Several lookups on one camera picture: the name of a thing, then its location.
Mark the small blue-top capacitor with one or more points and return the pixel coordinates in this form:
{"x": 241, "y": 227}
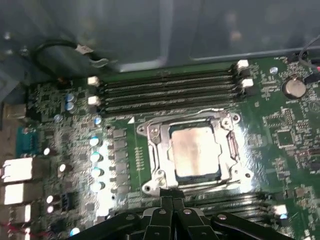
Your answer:
{"x": 94, "y": 141}
{"x": 96, "y": 172}
{"x": 57, "y": 117}
{"x": 70, "y": 97}
{"x": 97, "y": 186}
{"x": 70, "y": 106}
{"x": 95, "y": 157}
{"x": 97, "y": 120}

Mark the green motherboard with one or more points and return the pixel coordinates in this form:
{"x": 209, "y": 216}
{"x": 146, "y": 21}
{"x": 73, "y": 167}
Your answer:
{"x": 275, "y": 155}

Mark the CPU with silver top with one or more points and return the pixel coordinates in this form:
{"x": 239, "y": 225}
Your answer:
{"x": 195, "y": 152}

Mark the CPU socket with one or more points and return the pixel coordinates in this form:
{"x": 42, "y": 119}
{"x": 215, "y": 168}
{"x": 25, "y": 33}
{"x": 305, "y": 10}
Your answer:
{"x": 156, "y": 183}

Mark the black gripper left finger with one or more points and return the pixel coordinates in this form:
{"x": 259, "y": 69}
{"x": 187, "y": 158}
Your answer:
{"x": 155, "y": 225}

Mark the silver port housing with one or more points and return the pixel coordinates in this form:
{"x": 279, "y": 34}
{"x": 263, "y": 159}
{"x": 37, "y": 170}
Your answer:
{"x": 16, "y": 193}
{"x": 13, "y": 215}
{"x": 17, "y": 168}

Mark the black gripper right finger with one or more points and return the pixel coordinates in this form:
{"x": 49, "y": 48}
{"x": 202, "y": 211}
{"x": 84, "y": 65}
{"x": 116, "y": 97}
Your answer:
{"x": 192, "y": 225}

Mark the tan port housing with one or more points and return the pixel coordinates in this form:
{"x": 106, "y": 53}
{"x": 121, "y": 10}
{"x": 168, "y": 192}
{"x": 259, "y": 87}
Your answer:
{"x": 15, "y": 111}

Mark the open grey PC case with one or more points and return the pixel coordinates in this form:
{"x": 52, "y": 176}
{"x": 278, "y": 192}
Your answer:
{"x": 150, "y": 30}

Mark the metal socket cover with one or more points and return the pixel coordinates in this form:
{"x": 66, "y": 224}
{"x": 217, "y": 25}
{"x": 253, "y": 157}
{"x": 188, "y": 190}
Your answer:
{"x": 162, "y": 155}

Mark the round coin battery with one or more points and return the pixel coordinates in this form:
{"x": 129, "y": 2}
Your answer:
{"x": 295, "y": 87}

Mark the blue port connector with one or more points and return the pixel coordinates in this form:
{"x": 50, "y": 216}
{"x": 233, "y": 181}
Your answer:
{"x": 27, "y": 140}

